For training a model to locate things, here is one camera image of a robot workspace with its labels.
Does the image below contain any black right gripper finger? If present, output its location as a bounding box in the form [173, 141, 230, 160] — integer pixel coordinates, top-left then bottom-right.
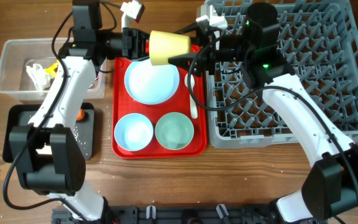
[174, 22, 203, 39]
[168, 52, 204, 72]

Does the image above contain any yellow plastic cup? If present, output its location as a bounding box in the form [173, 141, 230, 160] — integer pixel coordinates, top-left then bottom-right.
[149, 30, 191, 65]

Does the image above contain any light blue bowl with scrap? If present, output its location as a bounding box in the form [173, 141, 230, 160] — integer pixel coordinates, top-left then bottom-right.
[155, 112, 195, 151]

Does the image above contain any yellow sauce wrapper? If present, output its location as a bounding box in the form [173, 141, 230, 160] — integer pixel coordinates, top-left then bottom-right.
[45, 60, 59, 78]

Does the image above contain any orange carrot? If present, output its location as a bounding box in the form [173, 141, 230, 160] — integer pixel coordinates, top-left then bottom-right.
[76, 109, 85, 121]

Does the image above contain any light blue rice bowl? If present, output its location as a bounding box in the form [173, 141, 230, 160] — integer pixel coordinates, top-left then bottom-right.
[114, 113, 154, 152]

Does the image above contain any large white tissue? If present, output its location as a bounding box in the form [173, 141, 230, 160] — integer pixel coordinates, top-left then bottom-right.
[25, 63, 52, 91]

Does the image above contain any white rice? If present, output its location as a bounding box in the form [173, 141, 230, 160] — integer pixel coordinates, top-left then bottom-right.
[73, 124, 92, 159]

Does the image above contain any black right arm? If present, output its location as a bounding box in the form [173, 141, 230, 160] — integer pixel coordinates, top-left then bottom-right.
[170, 2, 358, 223]

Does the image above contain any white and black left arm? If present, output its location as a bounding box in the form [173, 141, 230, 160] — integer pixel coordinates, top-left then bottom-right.
[4, 1, 149, 223]

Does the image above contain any grey plastic dishwasher rack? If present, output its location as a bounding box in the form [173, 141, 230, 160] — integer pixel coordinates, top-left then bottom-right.
[206, 1, 358, 149]

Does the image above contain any red plastic tray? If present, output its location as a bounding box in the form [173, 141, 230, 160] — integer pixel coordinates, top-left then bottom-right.
[111, 58, 208, 159]

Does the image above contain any light blue plate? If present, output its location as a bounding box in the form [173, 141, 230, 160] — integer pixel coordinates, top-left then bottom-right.
[124, 59, 180, 105]

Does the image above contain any white plastic spoon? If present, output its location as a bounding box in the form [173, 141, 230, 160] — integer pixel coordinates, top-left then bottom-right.
[185, 74, 198, 119]

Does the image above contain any clear plastic bin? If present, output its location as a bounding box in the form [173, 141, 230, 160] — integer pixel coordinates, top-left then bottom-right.
[0, 37, 107, 101]

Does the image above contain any black plastic tray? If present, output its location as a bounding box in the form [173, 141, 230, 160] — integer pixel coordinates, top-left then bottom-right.
[2, 103, 95, 163]

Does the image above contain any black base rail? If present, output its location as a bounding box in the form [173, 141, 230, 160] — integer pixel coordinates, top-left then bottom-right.
[50, 203, 291, 224]

